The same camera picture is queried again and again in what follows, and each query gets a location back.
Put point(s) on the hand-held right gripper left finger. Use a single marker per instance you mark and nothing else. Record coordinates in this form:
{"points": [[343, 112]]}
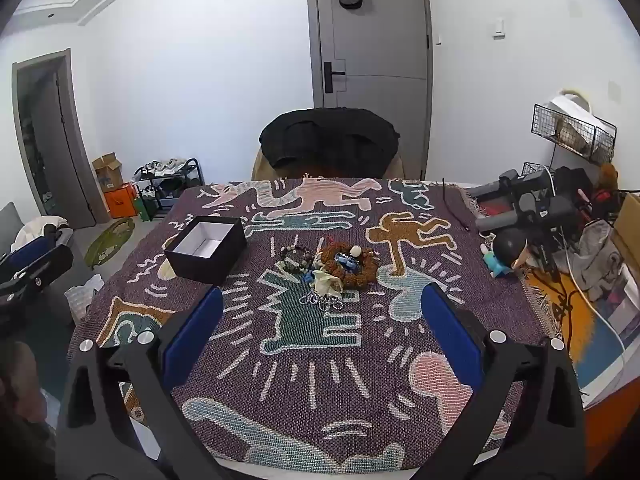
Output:
{"points": [[197, 335]]}

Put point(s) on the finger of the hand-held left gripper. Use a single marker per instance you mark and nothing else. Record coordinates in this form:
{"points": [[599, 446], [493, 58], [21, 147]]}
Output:
{"points": [[40, 277], [32, 252]]}

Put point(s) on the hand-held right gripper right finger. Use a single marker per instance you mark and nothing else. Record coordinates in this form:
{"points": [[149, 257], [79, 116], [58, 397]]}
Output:
{"points": [[450, 330]]}

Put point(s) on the black jewelry box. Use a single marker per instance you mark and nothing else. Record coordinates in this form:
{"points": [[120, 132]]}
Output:
{"points": [[220, 265]]}

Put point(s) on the cream cloth pouch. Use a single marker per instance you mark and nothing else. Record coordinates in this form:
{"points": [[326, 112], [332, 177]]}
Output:
{"points": [[327, 282]]}

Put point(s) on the person's left forearm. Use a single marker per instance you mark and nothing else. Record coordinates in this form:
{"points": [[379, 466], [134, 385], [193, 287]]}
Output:
{"points": [[30, 385]]}

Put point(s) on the white cloth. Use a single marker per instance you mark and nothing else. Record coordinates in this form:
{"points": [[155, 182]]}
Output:
{"points": [[37, 227]]}

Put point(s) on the grey sofa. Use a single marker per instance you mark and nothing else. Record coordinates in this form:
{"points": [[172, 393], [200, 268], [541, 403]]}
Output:
{"points": [[7, 220]]}

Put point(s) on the clear plastic bag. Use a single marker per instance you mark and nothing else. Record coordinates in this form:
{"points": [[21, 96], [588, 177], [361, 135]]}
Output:
{"points": [[82, 297]]}

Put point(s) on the green oval board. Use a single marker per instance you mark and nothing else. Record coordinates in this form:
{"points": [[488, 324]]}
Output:
{"points": [[107, 242]]}

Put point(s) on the grey interior door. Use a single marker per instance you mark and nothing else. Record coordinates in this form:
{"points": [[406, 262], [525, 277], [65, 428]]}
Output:
{"points": [[65, 160]]}

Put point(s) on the black-haired toy figurine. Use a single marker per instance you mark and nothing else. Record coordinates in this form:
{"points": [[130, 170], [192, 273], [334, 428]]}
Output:
{"points": [[507, 247]]}

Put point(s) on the orange box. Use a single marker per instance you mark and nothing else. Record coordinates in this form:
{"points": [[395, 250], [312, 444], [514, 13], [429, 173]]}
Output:
{"points": [[120, 202]]}

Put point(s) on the printed woven blanket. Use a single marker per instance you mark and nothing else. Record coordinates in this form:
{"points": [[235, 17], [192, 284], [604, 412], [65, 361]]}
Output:
{"points": [[350, 360]]}

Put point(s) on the open cardboard box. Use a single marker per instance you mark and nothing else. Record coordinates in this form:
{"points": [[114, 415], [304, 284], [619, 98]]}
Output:
{"points": [[107, 175]]}

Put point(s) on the green bag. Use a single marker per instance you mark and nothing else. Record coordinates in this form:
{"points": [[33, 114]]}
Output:
{"points": [[146, 209]]}

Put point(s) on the orange fringed cloth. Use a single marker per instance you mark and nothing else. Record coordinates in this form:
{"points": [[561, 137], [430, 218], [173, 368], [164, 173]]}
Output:
{"points": [[575, 320]]}

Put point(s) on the red cloth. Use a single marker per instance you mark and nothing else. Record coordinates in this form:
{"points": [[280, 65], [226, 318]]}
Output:
{"points": [[495, 209]]}

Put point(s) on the black shoe rack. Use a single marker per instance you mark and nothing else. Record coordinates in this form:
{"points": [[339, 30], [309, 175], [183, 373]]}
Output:
{"points": [[192, 170]]}

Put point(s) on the grey cloth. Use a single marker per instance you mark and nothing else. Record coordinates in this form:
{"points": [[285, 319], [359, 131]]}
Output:
{"points": [[597, 255]]}

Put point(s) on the blue white printed board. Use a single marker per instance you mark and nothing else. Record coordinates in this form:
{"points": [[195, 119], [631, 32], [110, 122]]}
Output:
{"points": [[615, 350]]}

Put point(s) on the brown cardboard box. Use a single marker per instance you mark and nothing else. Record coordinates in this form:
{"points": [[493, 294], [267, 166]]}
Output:
{"points": [[630, 225]]}

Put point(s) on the brown plush toy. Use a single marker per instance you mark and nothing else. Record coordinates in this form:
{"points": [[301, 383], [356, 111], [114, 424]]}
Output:
{"points": [[609, 177]]}

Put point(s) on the black jacket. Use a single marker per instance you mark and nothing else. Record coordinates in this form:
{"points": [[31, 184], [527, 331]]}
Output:
{"points": [[325, 140]]}

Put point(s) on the white paper bag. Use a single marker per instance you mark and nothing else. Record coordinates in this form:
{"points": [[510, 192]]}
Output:
{"points": [[570, 107]]}

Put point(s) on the grey entrance door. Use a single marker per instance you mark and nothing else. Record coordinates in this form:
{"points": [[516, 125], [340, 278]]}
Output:
{"points": [[380, 35]]}

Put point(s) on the white light switch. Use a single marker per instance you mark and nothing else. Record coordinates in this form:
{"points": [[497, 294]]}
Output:
{"points": [[499, 28]]}

